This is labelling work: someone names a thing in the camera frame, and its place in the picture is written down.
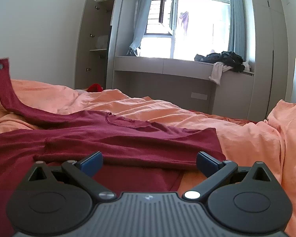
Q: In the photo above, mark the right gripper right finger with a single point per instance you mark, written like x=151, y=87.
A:
x=218, y=174

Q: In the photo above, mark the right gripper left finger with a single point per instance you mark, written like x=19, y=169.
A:
x=80, y=173

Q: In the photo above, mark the dark red shirt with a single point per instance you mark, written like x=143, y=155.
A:
x=139, y=156

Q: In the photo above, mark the dark clothes pile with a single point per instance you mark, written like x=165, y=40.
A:
x=229, y=58

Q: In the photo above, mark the orange duvet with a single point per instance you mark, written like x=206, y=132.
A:
x=272, y=141

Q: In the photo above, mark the red object behind bed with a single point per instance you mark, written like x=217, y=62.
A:
x=95, y=88

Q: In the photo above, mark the grey window bench desk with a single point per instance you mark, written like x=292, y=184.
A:
x=185, y=84

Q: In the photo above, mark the tall grey wardrobe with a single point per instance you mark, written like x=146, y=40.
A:
x=271, y=58

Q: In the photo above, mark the white garment on ledge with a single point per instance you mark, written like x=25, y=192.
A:
x=218, y=69

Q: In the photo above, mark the open wardrobe cabinet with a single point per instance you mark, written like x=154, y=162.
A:
x=96, y=44

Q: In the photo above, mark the right grey-blue curtain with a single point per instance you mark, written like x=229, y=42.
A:
x=237, y=28

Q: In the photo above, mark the grey-blue curtain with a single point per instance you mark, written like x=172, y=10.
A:
x=140, y=26
x=237, y=28

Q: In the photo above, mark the purple hanging garment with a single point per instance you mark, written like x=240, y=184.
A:
x=184, y=21

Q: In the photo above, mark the open window sash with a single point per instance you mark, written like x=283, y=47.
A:
x=166, y=15

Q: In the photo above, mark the left grey-blue curtain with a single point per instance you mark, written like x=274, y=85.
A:
x=140, y=26

